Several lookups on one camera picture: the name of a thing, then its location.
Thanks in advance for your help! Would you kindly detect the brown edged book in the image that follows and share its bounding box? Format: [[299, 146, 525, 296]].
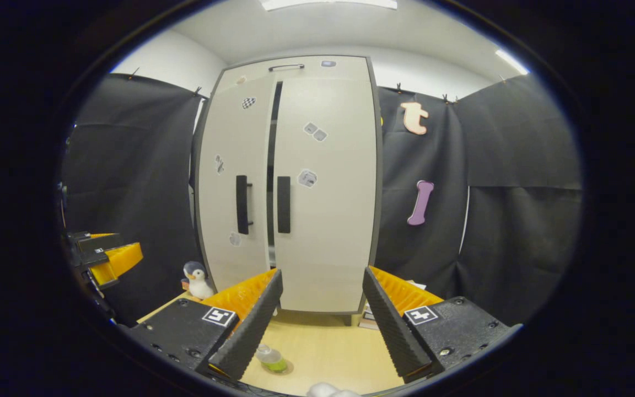
[[359, 301, 384, 330]]

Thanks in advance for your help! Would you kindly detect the green label bottle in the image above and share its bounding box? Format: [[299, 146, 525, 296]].
[[256, 344, 288, 373]]

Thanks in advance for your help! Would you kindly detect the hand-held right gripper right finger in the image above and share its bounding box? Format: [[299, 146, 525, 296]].
[[362, 266, 522, 385]]

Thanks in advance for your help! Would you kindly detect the white cabinet door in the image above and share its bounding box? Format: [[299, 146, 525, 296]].
[[196, 74, 278, 293], [272, 74, 379, 314]]

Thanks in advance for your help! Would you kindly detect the round brown coaster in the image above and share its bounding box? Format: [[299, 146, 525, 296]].
[[262, 358, 295, 375]]

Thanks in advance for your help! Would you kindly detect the plush penguin toy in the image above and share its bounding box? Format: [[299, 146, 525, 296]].
[[181, 261, 214, 301]]

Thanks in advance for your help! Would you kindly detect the black backdrop cloth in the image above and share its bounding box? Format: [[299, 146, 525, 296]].
[[63, 73, 208, 326], [375, 74, 583, 326]]

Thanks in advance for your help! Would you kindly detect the grey white cabinet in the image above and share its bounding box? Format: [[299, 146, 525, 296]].
[[190, 54, 384, 326]]

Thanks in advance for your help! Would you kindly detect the long ceiling light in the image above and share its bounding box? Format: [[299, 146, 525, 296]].
[[260, 0, 398, 12]]

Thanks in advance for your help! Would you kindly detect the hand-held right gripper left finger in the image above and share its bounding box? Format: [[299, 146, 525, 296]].
[[127, 269, 284, 382]]

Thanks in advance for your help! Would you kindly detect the black door handle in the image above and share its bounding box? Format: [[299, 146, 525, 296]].
[[277, 176, 292, 234], [235, 175, 254, 235]]

